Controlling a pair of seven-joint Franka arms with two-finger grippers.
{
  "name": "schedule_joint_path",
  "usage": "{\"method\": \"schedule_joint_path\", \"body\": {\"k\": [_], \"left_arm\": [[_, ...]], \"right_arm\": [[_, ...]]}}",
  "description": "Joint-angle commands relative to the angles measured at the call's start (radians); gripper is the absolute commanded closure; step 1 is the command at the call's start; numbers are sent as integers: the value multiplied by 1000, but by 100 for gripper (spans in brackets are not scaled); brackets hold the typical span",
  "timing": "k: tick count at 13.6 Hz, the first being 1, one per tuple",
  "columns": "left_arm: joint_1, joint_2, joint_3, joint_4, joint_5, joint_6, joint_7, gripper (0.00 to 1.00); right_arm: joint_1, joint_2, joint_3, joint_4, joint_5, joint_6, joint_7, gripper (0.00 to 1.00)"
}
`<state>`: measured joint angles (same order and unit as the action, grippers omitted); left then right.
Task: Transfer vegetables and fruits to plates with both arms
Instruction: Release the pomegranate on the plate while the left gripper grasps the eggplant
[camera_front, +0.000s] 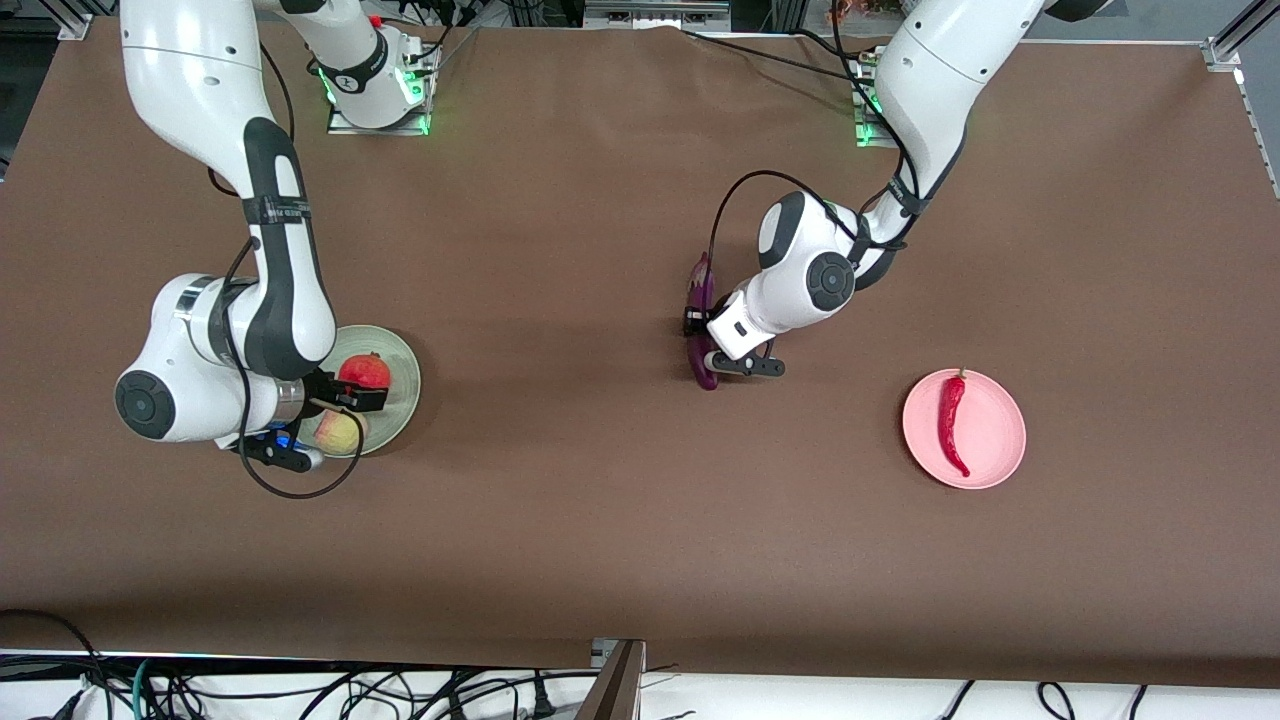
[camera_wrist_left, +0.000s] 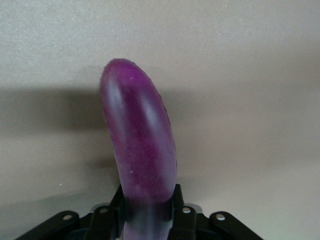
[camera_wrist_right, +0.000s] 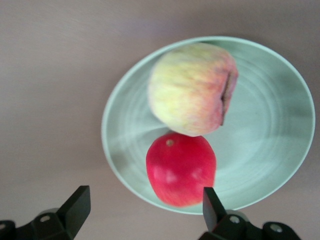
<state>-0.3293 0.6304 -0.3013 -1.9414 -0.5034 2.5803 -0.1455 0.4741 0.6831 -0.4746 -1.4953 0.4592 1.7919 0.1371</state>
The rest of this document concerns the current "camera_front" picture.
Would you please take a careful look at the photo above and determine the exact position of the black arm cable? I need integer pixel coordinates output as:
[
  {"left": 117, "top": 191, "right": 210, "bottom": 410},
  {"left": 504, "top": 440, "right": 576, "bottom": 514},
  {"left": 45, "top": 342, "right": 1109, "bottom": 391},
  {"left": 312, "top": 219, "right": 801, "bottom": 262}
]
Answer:
[
  {"left": 708, "top": 0, "right": 911, "bottom": 291},
  {"left": 205, "top": 40, "right": 371, "bottom": 499}
]

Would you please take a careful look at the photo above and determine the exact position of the red chili pepper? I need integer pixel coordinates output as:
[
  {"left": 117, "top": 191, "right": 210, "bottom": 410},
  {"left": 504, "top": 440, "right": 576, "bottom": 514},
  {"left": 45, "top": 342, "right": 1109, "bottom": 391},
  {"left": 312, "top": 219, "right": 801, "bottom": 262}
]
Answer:
[{"left": 937, "top": 367, "right": 972, "bottom": 479}]

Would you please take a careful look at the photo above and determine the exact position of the black cable on mat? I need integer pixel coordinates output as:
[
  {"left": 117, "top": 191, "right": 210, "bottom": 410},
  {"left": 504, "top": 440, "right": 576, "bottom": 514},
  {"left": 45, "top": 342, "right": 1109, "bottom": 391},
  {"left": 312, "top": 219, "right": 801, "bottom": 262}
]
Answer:
[{"left": 683, "top": 28, "right": 881, "bottom": 86}]

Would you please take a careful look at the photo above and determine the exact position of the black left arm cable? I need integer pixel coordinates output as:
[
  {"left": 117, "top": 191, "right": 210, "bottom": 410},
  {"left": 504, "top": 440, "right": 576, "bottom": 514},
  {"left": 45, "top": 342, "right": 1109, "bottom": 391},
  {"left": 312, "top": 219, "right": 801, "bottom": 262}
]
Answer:
[{"left": 708, "top": 0, "right": 911, "bottom": 291}]

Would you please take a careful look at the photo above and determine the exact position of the pale green round plate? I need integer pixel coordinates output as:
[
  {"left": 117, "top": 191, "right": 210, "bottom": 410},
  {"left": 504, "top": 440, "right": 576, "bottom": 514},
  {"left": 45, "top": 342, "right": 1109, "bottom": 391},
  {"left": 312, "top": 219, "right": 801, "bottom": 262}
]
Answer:
[{"left": 318, "top": 325, "right": 423, "bottom": 458}]

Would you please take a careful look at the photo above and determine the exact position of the brown table mat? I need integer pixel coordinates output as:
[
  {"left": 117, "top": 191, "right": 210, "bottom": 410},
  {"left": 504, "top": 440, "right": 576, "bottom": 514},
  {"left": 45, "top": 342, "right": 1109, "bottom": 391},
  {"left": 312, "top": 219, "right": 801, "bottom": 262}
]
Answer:
[{"left": 0, "top": 25, "right": 1280, "bottom": 691}]

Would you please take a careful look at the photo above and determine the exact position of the yellow pink peach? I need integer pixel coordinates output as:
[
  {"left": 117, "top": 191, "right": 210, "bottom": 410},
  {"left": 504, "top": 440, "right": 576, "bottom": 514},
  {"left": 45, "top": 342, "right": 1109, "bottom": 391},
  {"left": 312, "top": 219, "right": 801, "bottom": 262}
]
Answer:
[{"left": 313, "top": 408, "right": 363, "bottom": 457}]

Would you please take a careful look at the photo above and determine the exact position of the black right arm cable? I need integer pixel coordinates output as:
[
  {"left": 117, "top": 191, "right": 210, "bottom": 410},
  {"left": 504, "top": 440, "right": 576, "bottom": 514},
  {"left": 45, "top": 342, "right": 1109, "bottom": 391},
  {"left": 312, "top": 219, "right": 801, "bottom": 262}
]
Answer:
[{"left": 205, "top": 40, "right": 371, "bottom": 499}]

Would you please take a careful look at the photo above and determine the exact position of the purple eggplant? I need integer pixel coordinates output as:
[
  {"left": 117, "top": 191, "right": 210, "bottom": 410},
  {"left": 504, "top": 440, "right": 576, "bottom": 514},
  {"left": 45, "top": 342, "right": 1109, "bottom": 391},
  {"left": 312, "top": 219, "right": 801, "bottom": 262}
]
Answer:
[{"left": 688, "top": 252, "right": 723, "bottom": 391}]

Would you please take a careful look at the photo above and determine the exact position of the thick black looped cable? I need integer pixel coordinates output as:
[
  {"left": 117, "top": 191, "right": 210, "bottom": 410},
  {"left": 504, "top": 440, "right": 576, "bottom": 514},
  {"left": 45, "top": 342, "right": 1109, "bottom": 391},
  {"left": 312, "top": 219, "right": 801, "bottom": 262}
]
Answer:
[{"left": 0, "top": 608, "right": 113, "bottom": 720}]

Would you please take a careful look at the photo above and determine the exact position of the dark wooden post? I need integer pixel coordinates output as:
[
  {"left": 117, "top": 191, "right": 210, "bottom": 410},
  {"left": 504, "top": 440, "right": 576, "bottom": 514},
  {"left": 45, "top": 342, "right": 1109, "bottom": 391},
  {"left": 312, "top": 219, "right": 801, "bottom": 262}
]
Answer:
[{"left": 578, "top": 640, "right": 647, "bottom": 720}]

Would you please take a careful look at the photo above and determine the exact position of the pink round plate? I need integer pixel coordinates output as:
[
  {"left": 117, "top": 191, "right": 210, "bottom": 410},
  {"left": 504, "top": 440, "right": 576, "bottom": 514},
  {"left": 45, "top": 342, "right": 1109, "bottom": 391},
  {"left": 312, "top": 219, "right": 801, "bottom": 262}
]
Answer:
[{"left": 902, "top": 368, "right": 1028, "bottom": 491}]

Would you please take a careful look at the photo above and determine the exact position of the red pomegranate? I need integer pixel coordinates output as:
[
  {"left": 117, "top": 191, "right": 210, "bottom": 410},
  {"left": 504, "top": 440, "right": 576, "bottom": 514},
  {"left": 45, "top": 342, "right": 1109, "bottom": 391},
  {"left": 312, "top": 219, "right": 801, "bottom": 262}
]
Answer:
[{"left": 338, "top": 352, "right": 393, "bottom": 393}]

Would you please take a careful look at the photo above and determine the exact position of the grey metal box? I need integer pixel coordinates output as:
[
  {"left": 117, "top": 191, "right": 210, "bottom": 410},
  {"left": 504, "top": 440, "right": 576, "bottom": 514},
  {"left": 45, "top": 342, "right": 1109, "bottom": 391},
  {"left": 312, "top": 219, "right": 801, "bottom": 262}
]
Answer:
[{"left": 583, "top": 0, "right": 731, "bottom": 31}]

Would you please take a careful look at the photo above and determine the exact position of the aluminium frame profile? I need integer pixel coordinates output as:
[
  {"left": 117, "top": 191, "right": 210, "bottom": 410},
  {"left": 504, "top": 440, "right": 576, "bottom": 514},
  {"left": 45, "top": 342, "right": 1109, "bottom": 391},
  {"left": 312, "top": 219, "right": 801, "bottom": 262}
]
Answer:
[
  {"left": 55, "top": 0, "right": 111, "bottom": 41},
  {"left": 1205, "top": 0, "right": 1280, "bottom": 201}
]

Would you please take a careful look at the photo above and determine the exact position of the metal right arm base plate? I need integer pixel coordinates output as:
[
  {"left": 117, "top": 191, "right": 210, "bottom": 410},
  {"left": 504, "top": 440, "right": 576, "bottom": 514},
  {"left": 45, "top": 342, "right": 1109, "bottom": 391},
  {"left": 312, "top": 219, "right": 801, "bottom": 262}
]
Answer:
[{"left": 328, "top": 108, "right": 431, "bottom": 136}]

